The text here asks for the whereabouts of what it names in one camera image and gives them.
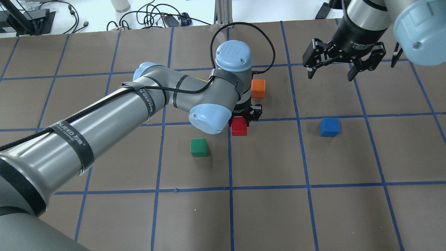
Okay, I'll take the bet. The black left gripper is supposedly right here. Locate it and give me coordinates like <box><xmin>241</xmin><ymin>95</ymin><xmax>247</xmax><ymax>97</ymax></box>
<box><xmin>230</xmin><ymin>89</ymin><xmax>263</xmax><ymax>127</ymax></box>

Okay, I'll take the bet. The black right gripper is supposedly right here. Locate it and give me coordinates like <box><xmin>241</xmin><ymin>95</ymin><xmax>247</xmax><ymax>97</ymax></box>
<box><xmin>302</xmin><ymin>16</ymin><xmax>386</xmax><ymax>81</ymax></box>

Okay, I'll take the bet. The red wooden block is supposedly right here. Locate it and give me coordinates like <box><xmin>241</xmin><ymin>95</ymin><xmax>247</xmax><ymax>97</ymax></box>
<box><xmin>231</xmin><ymin>116</ymin><xmax>247</xmax><ymax>137</ymax></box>

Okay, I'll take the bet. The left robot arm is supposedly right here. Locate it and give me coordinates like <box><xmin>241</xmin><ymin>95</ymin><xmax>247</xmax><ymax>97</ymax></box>
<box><xmin>0</xmin><ymin>40</ymin><xmax>254</xmax><ymax>251</ymax></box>

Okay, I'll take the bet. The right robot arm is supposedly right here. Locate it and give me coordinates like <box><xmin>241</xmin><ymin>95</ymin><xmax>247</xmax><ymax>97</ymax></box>
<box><xmin>302</xmin><ymin>0</ymin><xmax>446</xmax><ymax>81</ymax></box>

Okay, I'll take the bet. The orange wooden block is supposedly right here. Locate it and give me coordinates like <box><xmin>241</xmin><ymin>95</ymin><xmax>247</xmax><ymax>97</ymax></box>
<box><xmin>251</xmin><ymin>79</ymin><xmax>266</xmax><ymax>99</ymax></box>

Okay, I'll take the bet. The green wooden block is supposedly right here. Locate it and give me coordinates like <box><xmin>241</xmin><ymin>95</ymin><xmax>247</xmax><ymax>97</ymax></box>
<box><xmin>190</xmin><ymin>138</ymin><xmax>208</xmax><ymax>158</ymax></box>

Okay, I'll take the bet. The blue wooden block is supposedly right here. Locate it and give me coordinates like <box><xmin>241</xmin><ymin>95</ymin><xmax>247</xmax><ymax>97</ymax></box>
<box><xmin>319</xmin><ymin>118</ymin><xmax>341</xmax><ymax>138</ymax></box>

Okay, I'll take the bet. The black braided cable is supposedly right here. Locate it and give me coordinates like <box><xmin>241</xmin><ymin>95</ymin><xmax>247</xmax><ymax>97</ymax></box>
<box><xmin>0</xmin><ymin>22</ymin><xmax>276</xmax><ymax>152</ymax></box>

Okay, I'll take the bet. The aluminium frame post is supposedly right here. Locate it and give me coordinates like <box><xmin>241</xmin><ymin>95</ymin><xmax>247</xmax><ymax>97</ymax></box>
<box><xmin>214</xmin><ymin>0</ymin><xmax>233</xmax><ymax>28</ymax></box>

